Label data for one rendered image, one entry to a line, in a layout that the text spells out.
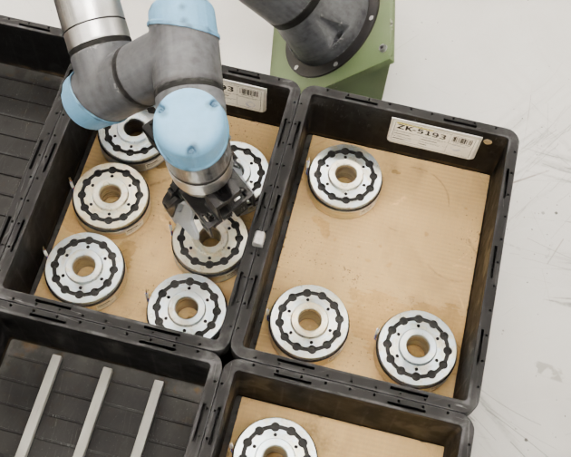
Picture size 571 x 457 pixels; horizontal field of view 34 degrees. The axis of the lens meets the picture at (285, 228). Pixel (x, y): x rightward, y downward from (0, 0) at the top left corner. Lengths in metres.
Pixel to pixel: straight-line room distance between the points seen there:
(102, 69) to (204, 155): 0.19
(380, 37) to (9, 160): 0.57
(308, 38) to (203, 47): 0.47
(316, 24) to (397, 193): 0.29
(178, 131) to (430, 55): 0.76
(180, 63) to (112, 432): 0.47
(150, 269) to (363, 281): 0.29
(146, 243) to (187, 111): 0.37
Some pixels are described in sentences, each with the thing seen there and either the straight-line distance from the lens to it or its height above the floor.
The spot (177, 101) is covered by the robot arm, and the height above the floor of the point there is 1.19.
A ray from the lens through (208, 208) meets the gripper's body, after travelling 1.16.
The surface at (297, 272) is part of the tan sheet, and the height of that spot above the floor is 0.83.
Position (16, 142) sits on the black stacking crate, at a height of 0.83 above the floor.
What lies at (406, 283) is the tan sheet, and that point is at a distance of 1.29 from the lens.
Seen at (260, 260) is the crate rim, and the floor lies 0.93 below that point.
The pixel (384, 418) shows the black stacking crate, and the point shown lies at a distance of 1.17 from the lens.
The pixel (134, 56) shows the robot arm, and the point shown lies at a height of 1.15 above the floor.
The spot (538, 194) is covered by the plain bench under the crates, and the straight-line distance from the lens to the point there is 1.54.
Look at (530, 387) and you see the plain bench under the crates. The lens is 1.41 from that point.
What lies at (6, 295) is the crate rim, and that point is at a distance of 1.19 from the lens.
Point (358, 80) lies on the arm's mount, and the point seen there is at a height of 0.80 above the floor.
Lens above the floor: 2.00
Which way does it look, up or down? 64 degrees down
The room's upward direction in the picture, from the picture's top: 5 degrees clockwise
